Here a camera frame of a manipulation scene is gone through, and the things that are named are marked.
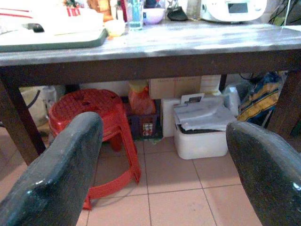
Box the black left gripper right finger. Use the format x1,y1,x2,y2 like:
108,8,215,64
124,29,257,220
226,121,301,226

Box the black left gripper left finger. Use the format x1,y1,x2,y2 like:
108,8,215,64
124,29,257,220
0,111,104,226

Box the white plastic bin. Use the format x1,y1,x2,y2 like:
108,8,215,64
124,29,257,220
173,103,236,160

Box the blue and yellow bag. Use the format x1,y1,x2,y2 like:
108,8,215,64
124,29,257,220
237,72,286,125

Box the red plastic stool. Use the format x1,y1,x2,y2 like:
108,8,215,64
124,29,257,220
48,89,142,210

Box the white papers in bin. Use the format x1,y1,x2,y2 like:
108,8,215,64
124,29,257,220
174,96,237,131

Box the dark purple plastic crate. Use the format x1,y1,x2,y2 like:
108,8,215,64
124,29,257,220
122,96,163,141

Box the orange plastic bag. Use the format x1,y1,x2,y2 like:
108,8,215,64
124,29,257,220
128,81,157,116

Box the brown cardboard box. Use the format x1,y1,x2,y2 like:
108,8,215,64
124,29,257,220
148,75,202,100

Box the dark wooden table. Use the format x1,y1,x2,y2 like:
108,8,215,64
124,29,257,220
0,20,301,167

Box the white rice cooker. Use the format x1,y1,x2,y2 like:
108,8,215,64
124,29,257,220
199,0,268,24

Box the red and white gift decoration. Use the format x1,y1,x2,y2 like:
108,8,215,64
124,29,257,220
63,0,82,17

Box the clear drinking glass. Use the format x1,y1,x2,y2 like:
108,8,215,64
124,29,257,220
127,0,144,31

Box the black pouch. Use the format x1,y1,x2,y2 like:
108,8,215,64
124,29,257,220
166,6,189,21

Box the white bowl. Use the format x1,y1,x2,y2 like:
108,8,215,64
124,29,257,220
143,8,166,25

